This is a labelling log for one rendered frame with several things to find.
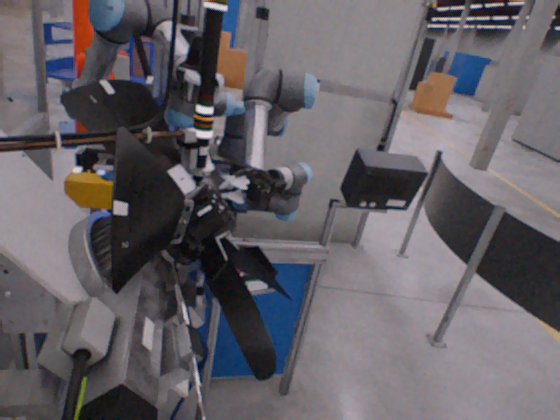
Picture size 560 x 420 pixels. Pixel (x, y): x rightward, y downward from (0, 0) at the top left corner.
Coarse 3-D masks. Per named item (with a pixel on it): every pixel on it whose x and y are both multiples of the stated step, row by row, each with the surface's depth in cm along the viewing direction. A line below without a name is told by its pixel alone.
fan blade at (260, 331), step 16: (224, 272) 77; (224, 288) 78; (240, 288) 72; (224, 304) 79; (240, 304) 74; (240, 320) 75; (256, 320) 68; (240, 336) 77; (256, 336) 70; (256, 352) 72; (272, 352) 62; (256, 368) 75; (272, 368) 66
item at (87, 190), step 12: (72, 180) 114; (84, 180) 115; (96, 180) 117; (108, 180) 118; (72, 192) 115; (84, 192) 116; (96, 192) 117; (108, 192) 118; (84, 204) 118; (96, 204) 119; (108, 204) 119
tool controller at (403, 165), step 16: (352, 160) 140; (368, 160) 133; (384, 160) 136; (400, 160) 139; (416, 160) 142; (352, 176) 139; (368, 176) 133; (384, 176) 135; (400, 176) 136; (416, 176) 137; (352, 192) 139; (368, 192) 138; (384, 192) 140; (400, 192) 141; (416, 192) 143; (384, 208) 146; (400, 208) 147
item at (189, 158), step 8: (184, 128) 82; (184, 136) 80; (192, 136) 81; (184, 144) 81; (192, 144) 81; (184, 152) 84; (192, 152) 83; (184, 160) 85; (192, 160) 84; (184, 168) 86; (192, 168) 85; (200, 168) 86; (208, 168) 87
